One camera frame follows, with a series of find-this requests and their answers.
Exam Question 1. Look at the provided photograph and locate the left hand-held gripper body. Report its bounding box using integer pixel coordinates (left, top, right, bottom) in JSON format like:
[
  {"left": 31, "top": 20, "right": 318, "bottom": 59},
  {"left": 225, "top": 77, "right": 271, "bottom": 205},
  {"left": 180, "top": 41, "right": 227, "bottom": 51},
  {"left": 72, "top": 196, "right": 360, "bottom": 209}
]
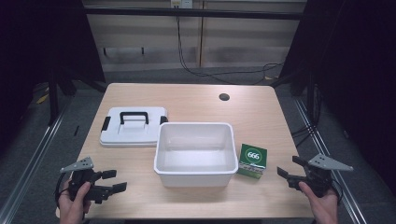
[{"left": 59, "top": 156, "right": 104, "bottom": 205}]

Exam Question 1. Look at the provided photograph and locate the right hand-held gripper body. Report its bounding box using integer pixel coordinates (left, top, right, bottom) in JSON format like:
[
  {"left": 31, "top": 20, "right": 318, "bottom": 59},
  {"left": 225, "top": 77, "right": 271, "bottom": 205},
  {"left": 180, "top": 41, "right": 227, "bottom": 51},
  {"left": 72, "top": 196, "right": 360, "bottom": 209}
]
[{"left": 288, "top": 153, "right": 355, "bottom": 199}]

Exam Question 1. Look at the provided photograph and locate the green small carton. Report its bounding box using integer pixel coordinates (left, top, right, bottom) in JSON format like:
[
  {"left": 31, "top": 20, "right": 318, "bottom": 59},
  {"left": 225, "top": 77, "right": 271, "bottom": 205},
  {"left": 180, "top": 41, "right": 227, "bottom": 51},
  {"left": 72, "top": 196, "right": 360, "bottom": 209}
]
[{"left": 236, "top": 143, "right": 268, "bottom": 180}]

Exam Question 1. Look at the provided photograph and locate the white lid with black handle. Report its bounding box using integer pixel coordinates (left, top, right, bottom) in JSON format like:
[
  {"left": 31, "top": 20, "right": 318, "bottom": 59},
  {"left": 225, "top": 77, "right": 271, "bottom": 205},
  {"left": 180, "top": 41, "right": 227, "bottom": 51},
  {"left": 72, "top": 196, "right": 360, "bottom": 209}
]
[{"left": 99, "top": 106, "right": 169, "bottom": 148}]

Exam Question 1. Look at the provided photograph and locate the white plastic storage box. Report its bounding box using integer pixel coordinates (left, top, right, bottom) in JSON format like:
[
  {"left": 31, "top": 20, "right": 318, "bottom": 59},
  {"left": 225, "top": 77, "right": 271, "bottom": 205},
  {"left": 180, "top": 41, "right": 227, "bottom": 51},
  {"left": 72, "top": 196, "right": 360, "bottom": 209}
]
[{"left": 153, "top": 121, "right": 239, "bottom": 188}]

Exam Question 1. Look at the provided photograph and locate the person's left hand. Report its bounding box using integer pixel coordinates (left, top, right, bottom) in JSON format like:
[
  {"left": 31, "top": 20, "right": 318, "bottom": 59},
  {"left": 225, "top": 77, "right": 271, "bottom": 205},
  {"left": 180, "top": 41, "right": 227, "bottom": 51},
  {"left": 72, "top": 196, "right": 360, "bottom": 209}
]
[{"left": 58, "top": 179, "right": 92, "bottom": 224}]

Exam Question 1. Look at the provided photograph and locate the person's right hand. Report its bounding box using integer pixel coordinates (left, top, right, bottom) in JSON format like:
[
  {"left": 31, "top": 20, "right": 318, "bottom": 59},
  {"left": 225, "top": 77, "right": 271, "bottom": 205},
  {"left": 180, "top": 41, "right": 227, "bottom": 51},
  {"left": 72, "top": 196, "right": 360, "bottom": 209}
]
[{"left": 298, "top": 180, "right": 340, "bottom": 224}]

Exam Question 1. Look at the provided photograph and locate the black curtain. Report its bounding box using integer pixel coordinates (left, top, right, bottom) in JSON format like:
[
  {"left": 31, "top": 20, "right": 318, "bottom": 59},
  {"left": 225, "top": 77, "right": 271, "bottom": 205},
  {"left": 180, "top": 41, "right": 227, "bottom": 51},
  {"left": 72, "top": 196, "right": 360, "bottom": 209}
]
[
  {"left": 0, "top": 0, "right": 106, "bottom": 157},
  {"left": 278, "top": 0, "right": 396, "bottom": 194}
]

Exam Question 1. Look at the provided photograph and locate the aluminium floor rail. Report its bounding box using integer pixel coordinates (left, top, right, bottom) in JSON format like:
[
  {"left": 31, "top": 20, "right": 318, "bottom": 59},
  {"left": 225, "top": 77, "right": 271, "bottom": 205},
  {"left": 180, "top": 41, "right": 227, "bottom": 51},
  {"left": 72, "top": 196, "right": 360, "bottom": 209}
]
[
  {"left": 293, "top": 98, "right": 372, "bottom": 224},
  {"left": 0, "top": 102, "right": 71, "bottom": 224}
]

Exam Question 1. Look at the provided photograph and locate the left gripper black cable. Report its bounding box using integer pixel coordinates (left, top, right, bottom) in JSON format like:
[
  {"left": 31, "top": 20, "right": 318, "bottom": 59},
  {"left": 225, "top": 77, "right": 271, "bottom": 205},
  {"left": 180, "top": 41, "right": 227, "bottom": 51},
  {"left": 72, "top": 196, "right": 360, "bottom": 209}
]
[{"left": 54, "top": 171, "right": 73, "bottom": 209}]

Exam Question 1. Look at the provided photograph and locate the black cable on floor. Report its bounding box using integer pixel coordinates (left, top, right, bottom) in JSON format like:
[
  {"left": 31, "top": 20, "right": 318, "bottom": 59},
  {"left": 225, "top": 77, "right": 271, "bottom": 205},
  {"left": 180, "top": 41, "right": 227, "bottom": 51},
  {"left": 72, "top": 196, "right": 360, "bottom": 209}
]
[{"left": 176, "top": 15, "right": 285, "bottom": 86}]

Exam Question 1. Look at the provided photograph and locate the black metal frame bar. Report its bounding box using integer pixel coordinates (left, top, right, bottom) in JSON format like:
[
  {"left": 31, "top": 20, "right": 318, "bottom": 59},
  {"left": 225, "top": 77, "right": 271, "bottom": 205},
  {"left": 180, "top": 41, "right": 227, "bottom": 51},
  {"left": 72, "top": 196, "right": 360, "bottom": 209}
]
[{"left": 83, "top": 7, "right": 307, "bottom": 21}]

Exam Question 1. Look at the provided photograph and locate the white wall socket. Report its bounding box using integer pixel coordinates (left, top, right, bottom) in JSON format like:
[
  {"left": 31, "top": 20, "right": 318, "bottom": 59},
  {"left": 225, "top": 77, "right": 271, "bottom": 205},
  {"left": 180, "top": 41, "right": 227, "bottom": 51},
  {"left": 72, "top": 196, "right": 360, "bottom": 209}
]
[{"left": 170, "top": 0, "right": 194, "bottom": 9}]

